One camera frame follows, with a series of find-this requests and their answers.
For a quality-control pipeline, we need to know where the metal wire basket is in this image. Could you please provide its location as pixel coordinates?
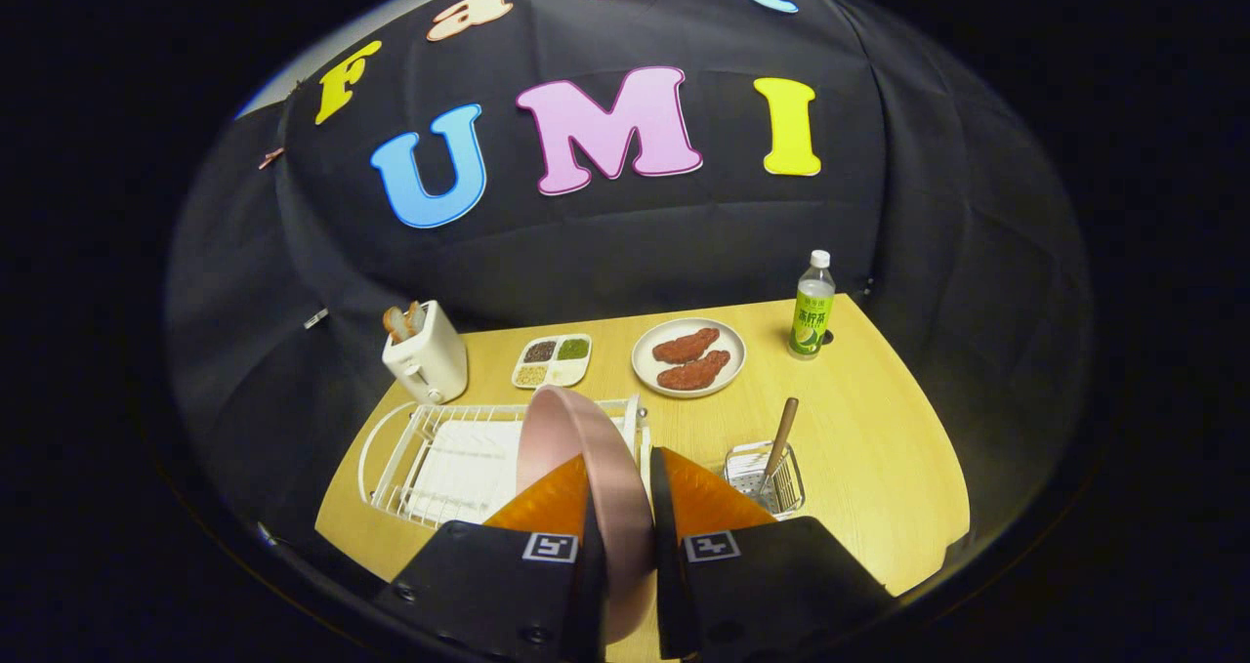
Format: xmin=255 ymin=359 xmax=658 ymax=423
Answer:
xmin=724 ymin=440 xmax=807 ymax=518

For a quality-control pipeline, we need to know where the white toaster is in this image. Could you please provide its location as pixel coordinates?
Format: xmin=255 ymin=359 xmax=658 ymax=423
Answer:
xmin=382 ymin=300 xmax=470 ymax=405

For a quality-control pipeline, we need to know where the pink plate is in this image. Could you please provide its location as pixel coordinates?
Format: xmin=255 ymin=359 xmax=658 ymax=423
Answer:
xmin=516 ymin=385 xmax=657 ymax=646

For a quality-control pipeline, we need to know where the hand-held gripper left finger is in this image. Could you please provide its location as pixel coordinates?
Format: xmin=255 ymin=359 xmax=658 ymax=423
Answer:
xmin=376 ymin=453 xmax=611 ymax=663

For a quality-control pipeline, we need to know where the wooden handle spoon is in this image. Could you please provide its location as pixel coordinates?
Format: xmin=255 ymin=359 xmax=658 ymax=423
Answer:
xmin=752 ymin=396 xmax=800 ymax=496

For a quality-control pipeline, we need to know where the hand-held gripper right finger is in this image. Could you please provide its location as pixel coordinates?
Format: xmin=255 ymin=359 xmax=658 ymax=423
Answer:
xmin=649 ymin=446 xmax=895 ymax=663

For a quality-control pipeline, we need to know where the white divided condiment dish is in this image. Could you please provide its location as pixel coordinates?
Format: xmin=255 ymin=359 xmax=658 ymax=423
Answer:
xmin=512 ymin=334 xmax=594 ymax=391

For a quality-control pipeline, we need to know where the green label drink bottle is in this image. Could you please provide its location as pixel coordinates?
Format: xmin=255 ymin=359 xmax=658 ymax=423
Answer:
xmin=788 ymin=249 xmax=837 ymax=361

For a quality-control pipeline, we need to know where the white round plate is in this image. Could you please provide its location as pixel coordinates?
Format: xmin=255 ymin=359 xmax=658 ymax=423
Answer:
xmin=631 ymin=317 xmax=748 ymax=399

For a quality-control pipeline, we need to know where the white wire dish rack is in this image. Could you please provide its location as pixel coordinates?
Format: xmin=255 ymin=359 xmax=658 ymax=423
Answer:
xmin=357 ymin=395 xmax=653 ymax=530

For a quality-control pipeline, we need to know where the black backdrop cloth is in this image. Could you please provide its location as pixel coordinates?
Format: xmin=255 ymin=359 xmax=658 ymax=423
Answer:
xmin=166 ymin=0 xmax=1093 ymax=586

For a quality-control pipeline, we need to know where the brown meat piece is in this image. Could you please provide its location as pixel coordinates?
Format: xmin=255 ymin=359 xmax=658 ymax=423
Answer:
xmin=652 ymin=327 xmax=721 ymax=365
xmin=657 ymin=350 xmax=731 ymax=392

